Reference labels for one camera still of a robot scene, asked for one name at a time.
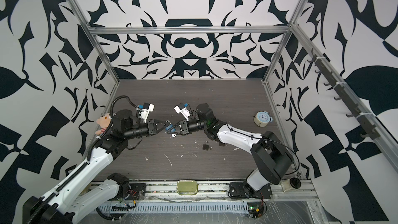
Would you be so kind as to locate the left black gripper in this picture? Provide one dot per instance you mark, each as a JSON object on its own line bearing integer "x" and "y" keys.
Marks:
{"x": 151, "y": 126}

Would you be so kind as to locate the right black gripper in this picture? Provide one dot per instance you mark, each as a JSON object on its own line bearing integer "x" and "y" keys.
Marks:
{"x": 184, "y": 129}

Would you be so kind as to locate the blue padlock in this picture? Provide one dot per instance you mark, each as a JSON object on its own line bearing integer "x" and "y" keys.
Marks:
{"x": 170, "y": 129}

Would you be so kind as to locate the black padlock front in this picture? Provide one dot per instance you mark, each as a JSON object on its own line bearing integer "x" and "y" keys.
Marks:
{"x": 206, "y": 146}

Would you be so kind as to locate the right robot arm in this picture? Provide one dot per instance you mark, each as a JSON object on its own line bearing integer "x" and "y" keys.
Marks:
{"x": 272, "y": 158}

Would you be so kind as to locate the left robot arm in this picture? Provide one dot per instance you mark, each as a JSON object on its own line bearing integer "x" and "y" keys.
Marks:
{"x": 66, "y": 203}

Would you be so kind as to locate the plush doll striped shirt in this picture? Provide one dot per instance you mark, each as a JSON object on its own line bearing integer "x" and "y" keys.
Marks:
{"x": 103, "y": 123}

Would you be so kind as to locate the gold metal tin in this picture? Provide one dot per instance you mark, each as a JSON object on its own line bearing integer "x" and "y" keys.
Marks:
{"x": 187, "y": 187}

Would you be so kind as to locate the cream blue alarm clock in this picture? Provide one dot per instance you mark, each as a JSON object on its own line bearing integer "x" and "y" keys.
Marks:
{"x": 262, "y": 119}

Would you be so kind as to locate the small electronics board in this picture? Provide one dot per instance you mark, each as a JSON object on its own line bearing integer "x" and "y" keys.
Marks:
{"x": 257, "y": 211}

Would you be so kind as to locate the cream bottle black cap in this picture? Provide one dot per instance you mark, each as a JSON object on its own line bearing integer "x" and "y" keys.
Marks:
{"x": 291, "y": 184}

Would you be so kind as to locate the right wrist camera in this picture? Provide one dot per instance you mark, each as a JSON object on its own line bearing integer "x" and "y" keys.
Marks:
{"x": 183, "y": 109}

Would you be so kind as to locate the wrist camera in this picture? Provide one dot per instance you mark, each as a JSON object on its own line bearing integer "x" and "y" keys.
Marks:
{"x": 183, "y": 109}
{"x": 143, "y": 111}

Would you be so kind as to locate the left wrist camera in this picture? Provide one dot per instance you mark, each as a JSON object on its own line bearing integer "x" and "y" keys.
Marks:
{"x": 143, "y": 111}

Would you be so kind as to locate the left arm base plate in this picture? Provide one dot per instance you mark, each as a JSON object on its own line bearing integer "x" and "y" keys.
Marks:
{"x": 135, "y": 192}

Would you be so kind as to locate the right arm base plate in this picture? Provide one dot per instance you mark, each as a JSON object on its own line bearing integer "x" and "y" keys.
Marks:
{"x": 242, "y": 191}

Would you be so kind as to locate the white slotted cable duct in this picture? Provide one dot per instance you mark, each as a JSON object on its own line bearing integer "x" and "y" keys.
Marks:
{"x": 176, "y": 208}

